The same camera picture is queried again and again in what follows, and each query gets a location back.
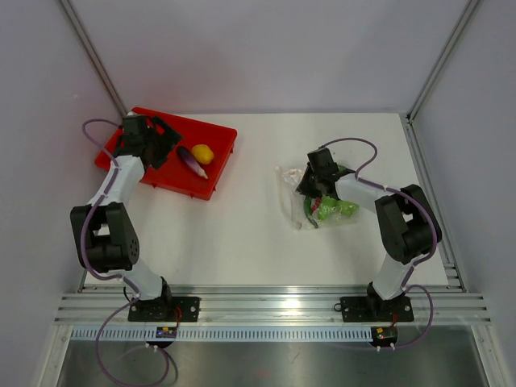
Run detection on purple fake eggplant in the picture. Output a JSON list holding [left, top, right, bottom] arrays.
[[177, 146, 208, 180]]

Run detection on dark green fake cucumber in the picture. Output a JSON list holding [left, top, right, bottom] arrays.
[[303, 196, 319, 229]]

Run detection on yellow fake lemon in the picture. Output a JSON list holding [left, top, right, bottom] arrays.
[[191, 144, 214, 165]]

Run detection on clear zip top bag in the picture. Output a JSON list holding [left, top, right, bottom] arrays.
[[274, 166, 360, 231]]

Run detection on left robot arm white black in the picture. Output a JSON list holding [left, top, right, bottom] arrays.
[[70, 113, 182, 322]]

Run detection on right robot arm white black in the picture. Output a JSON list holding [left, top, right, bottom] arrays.
[[297, 147, 442, 323]]

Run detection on red plastic tray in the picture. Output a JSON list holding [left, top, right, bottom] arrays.
[[94, 106, 238, 202]]

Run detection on left aluminium corner post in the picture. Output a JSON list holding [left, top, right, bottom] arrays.
[[56, 0, 128, 116]]

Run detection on aluminium corner post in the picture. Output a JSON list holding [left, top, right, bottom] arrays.
[[56, 0, 128, 116], [406, 0, 483, 125]]

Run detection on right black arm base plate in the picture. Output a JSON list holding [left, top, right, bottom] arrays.
[[339, 296, 414, 323]]

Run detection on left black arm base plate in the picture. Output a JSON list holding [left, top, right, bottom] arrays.
[[127, 297, 201, 323]]

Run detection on aluminium mounting rail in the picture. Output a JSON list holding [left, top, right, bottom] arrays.
[[54, 285, 492, 326]]

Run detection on white slotted cable duct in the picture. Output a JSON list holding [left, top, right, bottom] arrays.
[[71, 326, 372, 343]]

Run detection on right aluminium corner post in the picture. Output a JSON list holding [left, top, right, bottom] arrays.
[[406, 0, 483, 125]]

